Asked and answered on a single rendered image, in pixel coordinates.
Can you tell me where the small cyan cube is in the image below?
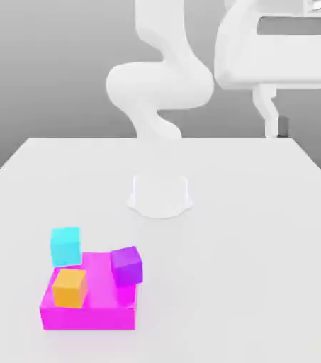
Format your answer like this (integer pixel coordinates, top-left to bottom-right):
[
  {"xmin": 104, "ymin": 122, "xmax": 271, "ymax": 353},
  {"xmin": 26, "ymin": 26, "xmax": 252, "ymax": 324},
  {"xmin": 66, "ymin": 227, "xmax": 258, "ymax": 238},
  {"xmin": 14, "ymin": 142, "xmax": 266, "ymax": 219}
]
[{"xmin": 50, "ymin": 226, "xmax": 82, "ymax": 268}]

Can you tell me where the small orange cube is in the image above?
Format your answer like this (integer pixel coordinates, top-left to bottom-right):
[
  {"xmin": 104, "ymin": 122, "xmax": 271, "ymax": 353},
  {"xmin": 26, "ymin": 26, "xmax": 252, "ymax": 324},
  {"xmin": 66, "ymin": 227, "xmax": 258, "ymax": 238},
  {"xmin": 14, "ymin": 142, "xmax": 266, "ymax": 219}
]
[{"xmin": 52, "ymin": 268, "xmax": 89, "ymax": 310}]

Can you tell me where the large magenta box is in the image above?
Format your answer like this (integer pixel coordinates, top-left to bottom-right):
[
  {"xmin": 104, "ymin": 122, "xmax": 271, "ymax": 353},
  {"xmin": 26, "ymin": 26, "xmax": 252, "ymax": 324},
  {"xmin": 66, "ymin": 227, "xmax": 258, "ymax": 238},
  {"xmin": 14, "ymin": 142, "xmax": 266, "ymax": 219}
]
[{"xmin": 38, "ymin": 252, "xmax": 139, "ymax": 332}]

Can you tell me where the small purple cube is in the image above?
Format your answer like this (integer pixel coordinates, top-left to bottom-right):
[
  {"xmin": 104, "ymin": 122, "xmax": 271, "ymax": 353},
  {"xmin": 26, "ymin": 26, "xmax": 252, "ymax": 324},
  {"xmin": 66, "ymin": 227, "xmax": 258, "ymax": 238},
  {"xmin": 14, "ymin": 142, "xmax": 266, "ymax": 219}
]
[{"xmin": 110, "ymin": 245, "xmax": 145, "ymax": 288}]

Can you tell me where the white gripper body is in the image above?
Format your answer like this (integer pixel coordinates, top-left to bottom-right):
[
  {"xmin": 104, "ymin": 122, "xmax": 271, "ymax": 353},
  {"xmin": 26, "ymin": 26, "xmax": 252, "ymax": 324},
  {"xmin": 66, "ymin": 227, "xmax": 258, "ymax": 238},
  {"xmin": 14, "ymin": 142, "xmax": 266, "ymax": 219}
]
[{"xmin": 213, "ymin": 0, "xmax": 321, "ymax": 91}]

